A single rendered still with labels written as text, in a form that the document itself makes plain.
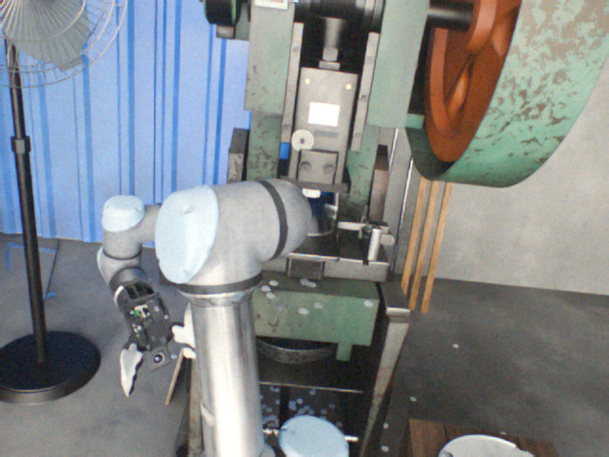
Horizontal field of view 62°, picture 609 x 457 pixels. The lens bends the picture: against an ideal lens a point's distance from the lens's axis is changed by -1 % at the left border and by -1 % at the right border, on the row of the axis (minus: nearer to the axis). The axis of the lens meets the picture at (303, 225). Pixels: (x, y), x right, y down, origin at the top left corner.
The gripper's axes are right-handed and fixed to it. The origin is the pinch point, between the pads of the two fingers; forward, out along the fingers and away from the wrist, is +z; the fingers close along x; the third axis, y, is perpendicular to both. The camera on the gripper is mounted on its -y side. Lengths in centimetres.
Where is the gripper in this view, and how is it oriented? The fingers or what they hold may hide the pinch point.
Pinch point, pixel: (173, 379)
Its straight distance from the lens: 92.7
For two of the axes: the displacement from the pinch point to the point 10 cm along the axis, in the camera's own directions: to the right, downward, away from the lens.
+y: -0.1, -7.9, -6.1
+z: 5.2, 5.2, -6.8
